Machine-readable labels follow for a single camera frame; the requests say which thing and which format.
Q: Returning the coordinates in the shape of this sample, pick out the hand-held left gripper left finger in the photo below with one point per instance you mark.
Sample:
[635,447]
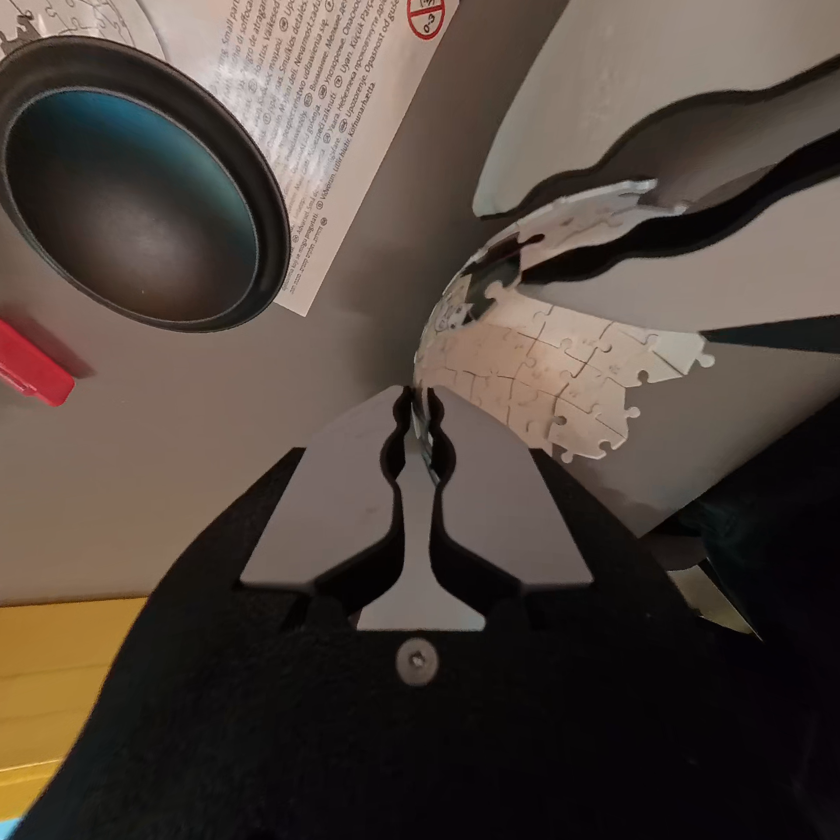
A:
[321,512]

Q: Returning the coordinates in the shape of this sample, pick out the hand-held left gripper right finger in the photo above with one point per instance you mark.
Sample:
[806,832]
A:
[512,518]

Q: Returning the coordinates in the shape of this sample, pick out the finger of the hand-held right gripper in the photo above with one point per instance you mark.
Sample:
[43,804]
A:
[623,65]
[754,275]

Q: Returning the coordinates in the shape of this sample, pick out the grey partial puzzle ball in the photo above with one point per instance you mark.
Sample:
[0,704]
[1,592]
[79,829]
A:
[558,374]

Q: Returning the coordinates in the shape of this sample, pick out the person's dark clothing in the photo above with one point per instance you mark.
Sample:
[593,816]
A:
[787,525]

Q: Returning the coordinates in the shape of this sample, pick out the folded paper leaflet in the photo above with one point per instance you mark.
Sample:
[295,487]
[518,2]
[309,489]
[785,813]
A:
[341,98]

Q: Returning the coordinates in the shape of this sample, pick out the red plastic block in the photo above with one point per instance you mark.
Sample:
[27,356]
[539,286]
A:
[29,367]

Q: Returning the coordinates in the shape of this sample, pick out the black dome stand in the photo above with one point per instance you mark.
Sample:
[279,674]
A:
[131,197]

